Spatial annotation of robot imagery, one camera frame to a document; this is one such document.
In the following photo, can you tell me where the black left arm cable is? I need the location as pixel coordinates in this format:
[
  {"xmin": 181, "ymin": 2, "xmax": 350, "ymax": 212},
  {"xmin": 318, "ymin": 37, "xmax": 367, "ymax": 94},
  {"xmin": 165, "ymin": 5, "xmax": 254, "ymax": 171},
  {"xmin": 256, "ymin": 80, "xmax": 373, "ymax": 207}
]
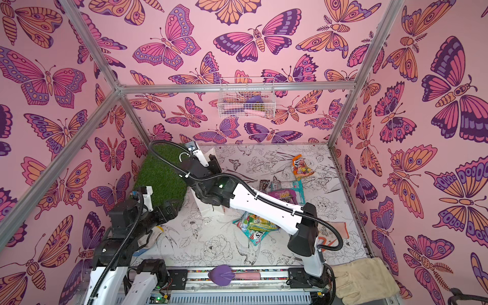
[{"xmin": 85, "ymin": 190, "xmax": 146, "ymax": 305}]

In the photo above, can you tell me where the green artificial grass mat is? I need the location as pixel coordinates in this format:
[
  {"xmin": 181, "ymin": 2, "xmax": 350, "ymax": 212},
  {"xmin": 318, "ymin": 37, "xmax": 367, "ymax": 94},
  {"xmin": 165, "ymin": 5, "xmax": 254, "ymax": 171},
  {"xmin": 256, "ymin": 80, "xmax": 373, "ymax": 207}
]
[{"xmin": 133, "ymin": 152, "xmax": 188, "ymax": 211}]

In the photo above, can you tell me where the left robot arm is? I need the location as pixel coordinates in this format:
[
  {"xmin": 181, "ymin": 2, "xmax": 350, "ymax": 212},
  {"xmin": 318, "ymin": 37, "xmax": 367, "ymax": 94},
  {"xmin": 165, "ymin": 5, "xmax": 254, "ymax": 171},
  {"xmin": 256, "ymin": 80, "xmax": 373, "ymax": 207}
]
[{"xmin": 83, "ymin": 199, "xmax": 181, "ymax": 304}]

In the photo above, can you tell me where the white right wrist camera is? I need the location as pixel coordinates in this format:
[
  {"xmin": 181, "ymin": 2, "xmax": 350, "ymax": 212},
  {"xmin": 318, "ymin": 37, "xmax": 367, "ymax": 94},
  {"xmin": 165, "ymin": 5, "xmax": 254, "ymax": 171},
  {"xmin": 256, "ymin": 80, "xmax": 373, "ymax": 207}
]
[{"xmin": 185, "ymin": 141, "xmax": 209, "ymax": 167}]

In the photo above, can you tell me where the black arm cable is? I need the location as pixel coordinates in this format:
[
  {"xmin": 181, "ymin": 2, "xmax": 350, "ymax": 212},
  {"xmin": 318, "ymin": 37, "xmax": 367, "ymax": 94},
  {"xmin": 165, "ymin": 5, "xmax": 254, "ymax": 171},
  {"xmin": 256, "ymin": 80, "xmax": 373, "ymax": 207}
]
[
  {"xmin": 85, "ymin": 190, "xmax": 146, "ymax": 305},
  {"xmin": 148, "ymin": 140, "xmax": 344, "ymax": 252}
]

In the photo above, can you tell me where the brown chocolate candy packet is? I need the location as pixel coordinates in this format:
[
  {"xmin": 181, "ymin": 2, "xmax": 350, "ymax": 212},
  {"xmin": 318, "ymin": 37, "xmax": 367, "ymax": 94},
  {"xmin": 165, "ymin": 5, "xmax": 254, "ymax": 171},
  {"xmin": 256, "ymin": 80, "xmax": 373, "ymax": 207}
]
[{"xmin": 259, "ymin": 179, "xmax": 270, "ymax": 193}]

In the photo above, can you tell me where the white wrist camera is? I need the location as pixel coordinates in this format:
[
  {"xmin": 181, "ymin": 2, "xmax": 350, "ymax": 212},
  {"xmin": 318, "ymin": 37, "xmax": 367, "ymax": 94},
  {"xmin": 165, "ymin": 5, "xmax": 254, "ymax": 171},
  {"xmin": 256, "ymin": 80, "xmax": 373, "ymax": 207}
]
[
  {"xmin": 139, "ymin": 186, "xmax": 154, "ymax": 212},
  {"xmin": 185, "ymin": 141, "xmax": 209, "ymax": 167}
]

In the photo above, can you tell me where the orange lemon candy bag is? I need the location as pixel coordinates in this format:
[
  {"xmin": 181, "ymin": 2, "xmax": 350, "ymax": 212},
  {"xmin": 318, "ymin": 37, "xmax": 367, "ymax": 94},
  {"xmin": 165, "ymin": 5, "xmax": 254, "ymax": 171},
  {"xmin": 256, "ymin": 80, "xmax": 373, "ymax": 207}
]
[{"xmin": 292, "ymin": 155, "xmax": 315, "ymax": 181}]

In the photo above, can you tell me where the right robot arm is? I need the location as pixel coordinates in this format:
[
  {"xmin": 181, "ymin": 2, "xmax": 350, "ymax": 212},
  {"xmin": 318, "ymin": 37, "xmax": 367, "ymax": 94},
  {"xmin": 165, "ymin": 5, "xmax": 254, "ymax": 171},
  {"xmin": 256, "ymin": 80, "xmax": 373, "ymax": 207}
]
[{"xmin": 175, "ymin": 156, "xmax": 329, "ymax": 288}]

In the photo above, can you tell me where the clear wall basket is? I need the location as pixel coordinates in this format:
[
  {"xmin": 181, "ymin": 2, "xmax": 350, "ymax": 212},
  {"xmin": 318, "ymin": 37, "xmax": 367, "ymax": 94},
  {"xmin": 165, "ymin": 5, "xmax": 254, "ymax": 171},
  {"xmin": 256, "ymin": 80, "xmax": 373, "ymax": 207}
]
[{"xmin": 216, "ymin": 76, "xmax": 277, "ymax": 119}]

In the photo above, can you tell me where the purple blackcurrant candy bag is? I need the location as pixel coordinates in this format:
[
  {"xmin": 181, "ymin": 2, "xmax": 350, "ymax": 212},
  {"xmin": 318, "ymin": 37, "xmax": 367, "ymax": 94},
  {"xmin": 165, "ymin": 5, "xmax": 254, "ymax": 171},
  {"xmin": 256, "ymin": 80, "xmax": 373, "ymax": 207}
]
[{"xmin": 268, "ymin": 189, "xmax": 299, "ymax": 205}]

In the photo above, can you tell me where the teal mint candy bag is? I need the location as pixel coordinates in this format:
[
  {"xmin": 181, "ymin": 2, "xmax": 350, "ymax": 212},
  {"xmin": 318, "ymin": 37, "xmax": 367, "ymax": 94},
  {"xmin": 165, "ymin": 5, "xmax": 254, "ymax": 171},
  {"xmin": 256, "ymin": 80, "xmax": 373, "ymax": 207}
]
[{"xmin": 268, "ymin": 180, "xmax": 306, "ymax": 206}]

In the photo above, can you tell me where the teal red candy bag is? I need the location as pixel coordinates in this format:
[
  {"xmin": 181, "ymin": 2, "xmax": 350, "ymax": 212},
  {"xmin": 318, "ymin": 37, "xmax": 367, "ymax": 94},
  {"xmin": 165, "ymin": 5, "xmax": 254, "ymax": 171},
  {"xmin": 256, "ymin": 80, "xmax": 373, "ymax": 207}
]
[{"xmin": 233, "ymin": 214, "xmax": 269, "ymax": 245}]

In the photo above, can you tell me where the beige leather glove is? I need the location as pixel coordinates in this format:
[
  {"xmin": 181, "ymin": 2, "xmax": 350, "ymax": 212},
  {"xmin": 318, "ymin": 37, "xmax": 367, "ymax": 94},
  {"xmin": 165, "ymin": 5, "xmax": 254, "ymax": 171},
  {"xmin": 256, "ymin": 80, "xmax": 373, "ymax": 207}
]
[{"xmin": 332, "ymin": 257, "xmax": 400, "ymax": 304}]

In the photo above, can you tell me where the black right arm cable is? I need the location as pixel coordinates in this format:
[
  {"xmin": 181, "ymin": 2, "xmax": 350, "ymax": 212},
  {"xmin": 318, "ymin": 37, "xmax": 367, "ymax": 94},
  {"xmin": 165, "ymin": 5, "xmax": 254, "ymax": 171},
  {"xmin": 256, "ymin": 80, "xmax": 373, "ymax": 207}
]
[{"xmin": 148, "ymin": 140, "xmax": 344, "ymax": 252}]

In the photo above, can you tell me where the purple pink silicone spatula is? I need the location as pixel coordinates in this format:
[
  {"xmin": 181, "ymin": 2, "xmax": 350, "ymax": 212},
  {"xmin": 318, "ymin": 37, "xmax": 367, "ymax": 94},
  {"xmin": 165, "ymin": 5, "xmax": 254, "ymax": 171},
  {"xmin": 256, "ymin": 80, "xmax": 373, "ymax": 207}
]
[{"xmin": 208, "ymin": 265, "xmax": 261, "ymax": 287}]

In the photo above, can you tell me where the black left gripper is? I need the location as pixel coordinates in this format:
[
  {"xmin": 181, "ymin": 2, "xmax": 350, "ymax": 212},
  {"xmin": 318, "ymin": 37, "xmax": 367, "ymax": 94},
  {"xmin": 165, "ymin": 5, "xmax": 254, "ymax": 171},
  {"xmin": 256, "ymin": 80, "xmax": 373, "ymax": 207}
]
[{"xmin": 131, "ymin": 197, "xmax": 180, "ymax": 241}]

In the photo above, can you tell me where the white floral paper bag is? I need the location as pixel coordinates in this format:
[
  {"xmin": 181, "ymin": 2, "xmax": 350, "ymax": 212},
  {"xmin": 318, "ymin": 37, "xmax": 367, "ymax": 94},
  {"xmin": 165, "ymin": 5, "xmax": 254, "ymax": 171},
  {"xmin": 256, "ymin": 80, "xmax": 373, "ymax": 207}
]
[{"xmin": 190, "ymin": 147, "xmax": 226, "ymax": 217}]

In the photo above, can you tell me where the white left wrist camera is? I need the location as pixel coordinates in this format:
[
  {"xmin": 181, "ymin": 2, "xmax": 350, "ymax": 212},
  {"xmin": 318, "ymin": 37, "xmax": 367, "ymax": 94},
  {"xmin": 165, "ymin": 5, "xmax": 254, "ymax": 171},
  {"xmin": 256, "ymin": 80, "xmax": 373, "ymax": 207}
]
[{"xmin": 139, "ymin": 186, "xmax": 154, "ymax": 212}]

